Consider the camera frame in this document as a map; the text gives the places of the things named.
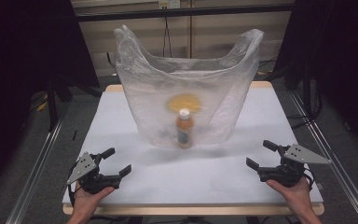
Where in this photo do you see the white table mat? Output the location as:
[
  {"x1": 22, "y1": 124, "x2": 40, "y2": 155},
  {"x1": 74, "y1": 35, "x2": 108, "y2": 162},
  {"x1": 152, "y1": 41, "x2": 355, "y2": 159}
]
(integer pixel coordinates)
[{"x1": 62, "y1": 89, "x2": 324, "y2": 206}]

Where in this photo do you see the black curtain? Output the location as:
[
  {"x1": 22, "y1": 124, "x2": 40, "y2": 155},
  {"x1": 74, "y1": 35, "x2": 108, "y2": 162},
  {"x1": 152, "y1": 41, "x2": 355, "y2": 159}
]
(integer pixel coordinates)
[
  {"x1": 273, "y1": 0, "x2": 358, "y2": 157},
  {"x1": 0, "y1": 0, "x2": 101, "y2": 200}
]

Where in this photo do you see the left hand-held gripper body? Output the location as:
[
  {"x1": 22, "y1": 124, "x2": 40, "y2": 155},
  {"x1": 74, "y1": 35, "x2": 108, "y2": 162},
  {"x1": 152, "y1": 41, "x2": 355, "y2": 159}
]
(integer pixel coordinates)
[{"x1": 66, "y1": 151, "x2": 122, "y2": 195}]

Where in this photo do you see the black hanging cable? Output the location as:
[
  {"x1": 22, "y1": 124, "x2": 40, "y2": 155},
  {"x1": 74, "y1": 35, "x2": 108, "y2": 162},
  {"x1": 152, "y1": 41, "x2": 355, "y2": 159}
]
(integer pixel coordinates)
[{"x1": 162, "y1": 16, "x2": 173, "y2": 59}]

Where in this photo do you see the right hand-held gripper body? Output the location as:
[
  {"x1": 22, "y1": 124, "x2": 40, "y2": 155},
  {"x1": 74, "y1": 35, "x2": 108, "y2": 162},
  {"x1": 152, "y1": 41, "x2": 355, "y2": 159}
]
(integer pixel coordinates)
[{"x1": 257, "y1": 143, "x2": 332, "y2": 189}]

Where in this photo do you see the person's right hand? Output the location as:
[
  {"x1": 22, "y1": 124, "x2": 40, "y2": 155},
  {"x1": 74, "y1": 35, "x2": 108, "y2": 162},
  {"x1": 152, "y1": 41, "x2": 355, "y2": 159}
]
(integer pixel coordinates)
[{"x1": 266, "y1": 176, "x2": 314, "y2": 218}]

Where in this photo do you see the black metal stand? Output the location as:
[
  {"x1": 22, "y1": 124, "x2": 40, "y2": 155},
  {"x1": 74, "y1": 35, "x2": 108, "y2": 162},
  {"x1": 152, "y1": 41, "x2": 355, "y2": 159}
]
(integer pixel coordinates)
[
  {"x1": 262, "y1": 59, "x2": 313, "y2": 119},
  {"x1": 44, "y1": 73, "x2": 102, "y2": 133}
]

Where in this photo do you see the orange bottle with white cap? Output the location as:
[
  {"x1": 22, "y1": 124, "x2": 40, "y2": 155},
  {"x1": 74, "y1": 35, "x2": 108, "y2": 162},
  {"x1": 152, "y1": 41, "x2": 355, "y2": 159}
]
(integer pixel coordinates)
[{"x1": 175, "y1": 107, "x2": 195, "y2": 149}]

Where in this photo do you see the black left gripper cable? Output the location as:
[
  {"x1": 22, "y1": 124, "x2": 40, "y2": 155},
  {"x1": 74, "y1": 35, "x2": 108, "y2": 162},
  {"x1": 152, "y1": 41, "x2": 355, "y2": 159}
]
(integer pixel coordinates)
[{"x1": 67, "y1": 166, "x2": 81, "y2": 207}]

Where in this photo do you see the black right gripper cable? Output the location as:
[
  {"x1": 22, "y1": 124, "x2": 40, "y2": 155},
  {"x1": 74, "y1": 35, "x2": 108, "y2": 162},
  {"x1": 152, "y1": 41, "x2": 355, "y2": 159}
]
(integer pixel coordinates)
[{"x1": 303, "y1": 167, "x2": 317, "y2": 191}]

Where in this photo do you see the metal floor rail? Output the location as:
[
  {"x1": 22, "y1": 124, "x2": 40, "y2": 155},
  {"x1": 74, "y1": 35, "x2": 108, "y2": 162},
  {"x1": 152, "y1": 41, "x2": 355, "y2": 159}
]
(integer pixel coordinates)
[
  {"x1": 5, "y1": 113, "x2": 68, "y2": 224},
  {"x1": 288, "y1": 90, "x2": 358, "y2": 224}
]

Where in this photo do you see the white wall outlet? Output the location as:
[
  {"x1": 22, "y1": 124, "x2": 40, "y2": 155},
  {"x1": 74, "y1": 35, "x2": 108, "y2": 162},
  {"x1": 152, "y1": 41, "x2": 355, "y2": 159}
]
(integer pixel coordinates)
[{"x1": 158, "y1": 0, "x2": 181, "y2": 9}]

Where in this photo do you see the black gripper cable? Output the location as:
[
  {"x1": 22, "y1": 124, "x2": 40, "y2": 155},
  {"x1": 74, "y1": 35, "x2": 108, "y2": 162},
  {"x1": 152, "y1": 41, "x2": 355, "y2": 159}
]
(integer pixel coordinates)
[
  {"x1": 303, "y1": 167, "x2": 317, "y2": 191},
  {"x1": 67, "y1": 166, "x2": 81, "y2": 207}
]

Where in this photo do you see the wooden table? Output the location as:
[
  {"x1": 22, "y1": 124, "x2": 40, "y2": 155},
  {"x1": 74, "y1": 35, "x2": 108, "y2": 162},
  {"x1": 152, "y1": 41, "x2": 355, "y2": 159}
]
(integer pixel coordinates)
[{"x1": 62, "y1": 80, "x2": 326, "y2": 217}]

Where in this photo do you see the black horizontal bar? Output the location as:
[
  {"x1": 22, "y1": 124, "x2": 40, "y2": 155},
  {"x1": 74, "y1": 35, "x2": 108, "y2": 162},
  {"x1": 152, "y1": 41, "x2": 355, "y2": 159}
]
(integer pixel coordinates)
[{"x1": 75, "y1": 3, "x2": 296, "y2": 22}]

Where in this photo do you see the clear plastic bag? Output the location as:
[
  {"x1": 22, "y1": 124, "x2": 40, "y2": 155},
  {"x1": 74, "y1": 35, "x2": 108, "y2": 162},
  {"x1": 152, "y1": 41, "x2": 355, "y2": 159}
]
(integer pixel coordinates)
[{"x1": 113, "y1": 24, "x2": 265, "y2": 148}]

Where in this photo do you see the person's left hand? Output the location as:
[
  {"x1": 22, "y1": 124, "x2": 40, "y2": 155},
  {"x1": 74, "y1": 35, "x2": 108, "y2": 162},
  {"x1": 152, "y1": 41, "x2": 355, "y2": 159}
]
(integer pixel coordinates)
[{"x1": 70, "y1": 181, "x2": 116, "y2": 222}]

